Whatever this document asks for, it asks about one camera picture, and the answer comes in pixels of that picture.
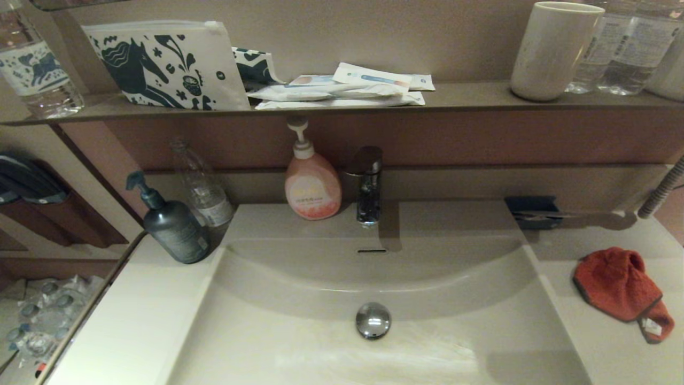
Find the chrome lever faucet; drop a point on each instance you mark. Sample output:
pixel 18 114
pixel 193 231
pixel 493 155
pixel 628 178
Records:
pixel 368 198

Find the orange-red microfibre cloth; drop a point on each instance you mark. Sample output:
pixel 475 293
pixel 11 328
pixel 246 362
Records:
pixel 614 283

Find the white ceramic sink basin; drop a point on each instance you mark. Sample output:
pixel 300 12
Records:
pixel 299 347

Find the pink soap pump bottle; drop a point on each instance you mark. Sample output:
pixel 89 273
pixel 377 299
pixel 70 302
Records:
pixel 312 192

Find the flat white sachet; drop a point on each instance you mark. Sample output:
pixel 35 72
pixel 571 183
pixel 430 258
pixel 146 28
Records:
pixel 342 103

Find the long white sachet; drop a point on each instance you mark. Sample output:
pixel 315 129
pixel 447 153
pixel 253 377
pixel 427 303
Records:
pixel 299 93

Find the white sachet with pink print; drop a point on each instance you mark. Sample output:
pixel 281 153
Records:
pixel 310 80

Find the white toothbrush sachet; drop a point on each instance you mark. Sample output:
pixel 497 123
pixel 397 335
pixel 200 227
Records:
pixel 368 75

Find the chrome drain stopper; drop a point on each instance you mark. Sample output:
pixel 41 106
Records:
pixel 373 321

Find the empty clear plastic bottle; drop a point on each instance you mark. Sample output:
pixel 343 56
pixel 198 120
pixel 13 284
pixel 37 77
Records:
pixel 206 198

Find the small white patterned pouch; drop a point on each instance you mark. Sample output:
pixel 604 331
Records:
pixel 254 67

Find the dark teal pump bottle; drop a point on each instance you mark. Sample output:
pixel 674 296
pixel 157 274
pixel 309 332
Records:
pixel 173 235

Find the white horse print pouch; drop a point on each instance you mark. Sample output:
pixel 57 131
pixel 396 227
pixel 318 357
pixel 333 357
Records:
pixel 214 59

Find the dark teal box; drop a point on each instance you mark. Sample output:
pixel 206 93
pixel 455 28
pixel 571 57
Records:
pixel 529 206

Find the white ceramic cup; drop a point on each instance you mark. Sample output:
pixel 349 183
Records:
pixel 670 75
pixel 550 53

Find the clear water bottle white label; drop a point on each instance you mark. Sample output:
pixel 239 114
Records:
pixel 590 69
pixel 636 53

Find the dark blue folded bag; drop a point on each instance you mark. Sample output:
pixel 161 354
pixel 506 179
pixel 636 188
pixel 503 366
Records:
pixel 26 182

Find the shrink-wrapped water bottle pack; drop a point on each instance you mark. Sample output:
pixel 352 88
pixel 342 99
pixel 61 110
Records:
pixel 43 321

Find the water bottle blue print label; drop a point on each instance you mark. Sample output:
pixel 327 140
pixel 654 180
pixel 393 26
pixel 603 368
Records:
pixel 37 69

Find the brown wall shelf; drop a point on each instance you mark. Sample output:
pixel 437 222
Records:
pixel 470 99

